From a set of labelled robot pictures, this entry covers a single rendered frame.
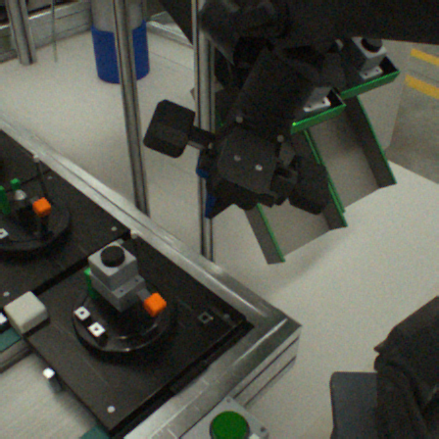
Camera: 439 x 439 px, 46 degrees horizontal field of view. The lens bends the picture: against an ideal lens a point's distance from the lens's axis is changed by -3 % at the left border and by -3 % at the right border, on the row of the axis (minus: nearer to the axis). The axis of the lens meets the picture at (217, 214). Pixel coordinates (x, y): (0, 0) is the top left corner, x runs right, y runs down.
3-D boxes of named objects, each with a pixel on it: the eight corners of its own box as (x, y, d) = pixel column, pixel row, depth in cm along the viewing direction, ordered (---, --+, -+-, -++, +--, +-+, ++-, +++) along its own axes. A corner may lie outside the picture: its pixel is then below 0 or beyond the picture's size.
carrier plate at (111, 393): (246, 325, 74) (247, 316, 72) (111, 439, 61) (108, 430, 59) (138, 242, 87) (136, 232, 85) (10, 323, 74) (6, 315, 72)
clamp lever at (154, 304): (157, 326, 68) (168, 303, 62) (145, 335, 67) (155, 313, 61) (139, 306, 69) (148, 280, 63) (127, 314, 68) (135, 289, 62)
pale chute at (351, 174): (379, 188, 91) (397, 183, 87) (326, 217, 86) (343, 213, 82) (314, 42, 91) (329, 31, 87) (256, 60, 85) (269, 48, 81)
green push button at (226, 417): (253, 432, 61) (253, 424, 60) (229, 456, 59) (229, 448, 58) (228, 412, 64) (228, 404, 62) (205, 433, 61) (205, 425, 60)
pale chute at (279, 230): (330, 229, 83) (348, 225, 79) (267, 265, 78) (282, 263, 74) (258, 68, 83) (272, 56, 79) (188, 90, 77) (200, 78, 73)
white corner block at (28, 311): (53, 324, 74) (46, 307, 71) (25, 343, 71) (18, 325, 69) (35, 307, 76) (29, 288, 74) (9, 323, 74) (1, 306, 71)
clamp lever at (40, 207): (51, 232, 82) (52, 206, 75) (40, 238, 80) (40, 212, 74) (38, 216, 82) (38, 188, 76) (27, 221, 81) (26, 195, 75)
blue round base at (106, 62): (161, 72, 155) (157, 23, 145) (118, 89, 146) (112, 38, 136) (128, 57, 163) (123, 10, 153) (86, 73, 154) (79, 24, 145)
